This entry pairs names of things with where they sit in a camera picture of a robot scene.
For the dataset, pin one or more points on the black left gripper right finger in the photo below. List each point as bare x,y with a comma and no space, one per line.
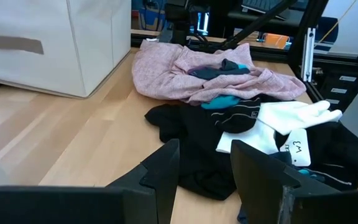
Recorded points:
259,180

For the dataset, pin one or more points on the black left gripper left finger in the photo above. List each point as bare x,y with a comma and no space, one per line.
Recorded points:
163,168

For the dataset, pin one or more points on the black garment with white piping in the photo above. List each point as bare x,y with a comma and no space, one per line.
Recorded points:
337,149

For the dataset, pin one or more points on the plain black garment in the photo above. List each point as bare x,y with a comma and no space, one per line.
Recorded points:
197,149

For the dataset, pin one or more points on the white paper tag W3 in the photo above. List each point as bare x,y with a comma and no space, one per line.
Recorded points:
298,149

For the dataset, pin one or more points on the black sock with white stripes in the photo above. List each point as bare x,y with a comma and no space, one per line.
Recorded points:
238,119

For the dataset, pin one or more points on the white knit garment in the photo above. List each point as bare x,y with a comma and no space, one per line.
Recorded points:
291,116

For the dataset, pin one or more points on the teal sock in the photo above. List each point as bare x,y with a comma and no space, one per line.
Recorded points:
221,102

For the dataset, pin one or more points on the pink knit garment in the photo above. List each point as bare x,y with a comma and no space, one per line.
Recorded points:
163,74

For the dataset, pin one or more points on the dark grey sock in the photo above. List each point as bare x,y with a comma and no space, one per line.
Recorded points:
213,73

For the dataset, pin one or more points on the black drawer cabinet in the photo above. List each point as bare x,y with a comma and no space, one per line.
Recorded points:
340,90

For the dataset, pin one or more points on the orange container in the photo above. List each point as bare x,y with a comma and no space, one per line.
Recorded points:
277,40

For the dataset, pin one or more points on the lit monitor screen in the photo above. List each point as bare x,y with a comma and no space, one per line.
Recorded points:
203,23

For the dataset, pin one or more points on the blue chair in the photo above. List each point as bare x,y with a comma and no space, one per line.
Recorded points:
326,31

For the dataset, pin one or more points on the beige fabric storage bin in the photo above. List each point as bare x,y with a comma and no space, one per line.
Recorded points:
42,46

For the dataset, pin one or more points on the silver aluminium bracket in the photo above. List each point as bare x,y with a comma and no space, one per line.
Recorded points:
308,56

